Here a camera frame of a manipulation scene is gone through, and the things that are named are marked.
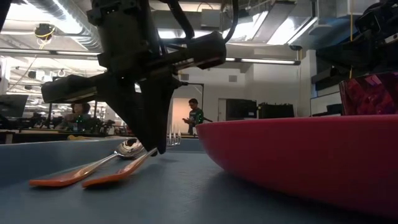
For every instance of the person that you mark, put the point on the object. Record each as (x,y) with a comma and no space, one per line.
(196,116)
(79,116)

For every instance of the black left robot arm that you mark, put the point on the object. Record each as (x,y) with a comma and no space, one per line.
(121,12)

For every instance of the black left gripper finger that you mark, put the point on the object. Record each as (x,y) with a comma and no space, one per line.
(130,105)
(158,109)

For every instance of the ceiling light strip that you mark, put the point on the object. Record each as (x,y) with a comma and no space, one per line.
(46,53)
(267,61)

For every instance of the black equipment case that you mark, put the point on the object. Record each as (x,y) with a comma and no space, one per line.
(276,111)

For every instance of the red plastic plate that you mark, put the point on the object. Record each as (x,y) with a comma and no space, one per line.
(295,155)

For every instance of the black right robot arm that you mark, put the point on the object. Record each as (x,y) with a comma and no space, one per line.
(376,15)

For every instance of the silver air duct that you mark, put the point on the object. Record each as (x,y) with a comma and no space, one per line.
(77,25)

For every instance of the shiny purple red cup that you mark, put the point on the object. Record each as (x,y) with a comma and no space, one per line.
(370,93)

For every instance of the black monitor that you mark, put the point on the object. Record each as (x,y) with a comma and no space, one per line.
(241,109)
(12,105)

